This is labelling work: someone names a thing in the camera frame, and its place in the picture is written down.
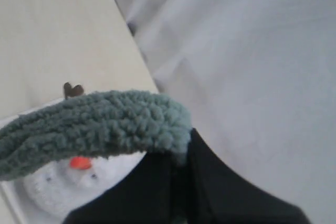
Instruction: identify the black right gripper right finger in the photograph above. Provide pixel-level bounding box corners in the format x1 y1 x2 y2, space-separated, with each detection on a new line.
186 129 307 223

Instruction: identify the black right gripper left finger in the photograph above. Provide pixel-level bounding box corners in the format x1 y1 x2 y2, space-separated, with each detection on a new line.
62 152 182 224

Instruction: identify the green knitted scarf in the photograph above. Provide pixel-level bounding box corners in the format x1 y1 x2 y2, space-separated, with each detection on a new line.
1 90 192 181

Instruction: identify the white plush snowman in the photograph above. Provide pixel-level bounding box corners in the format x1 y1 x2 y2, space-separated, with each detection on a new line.
21 81 144 217

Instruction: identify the white backdrop curtain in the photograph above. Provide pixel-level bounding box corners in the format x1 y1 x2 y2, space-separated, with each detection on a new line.
116 0 335 222

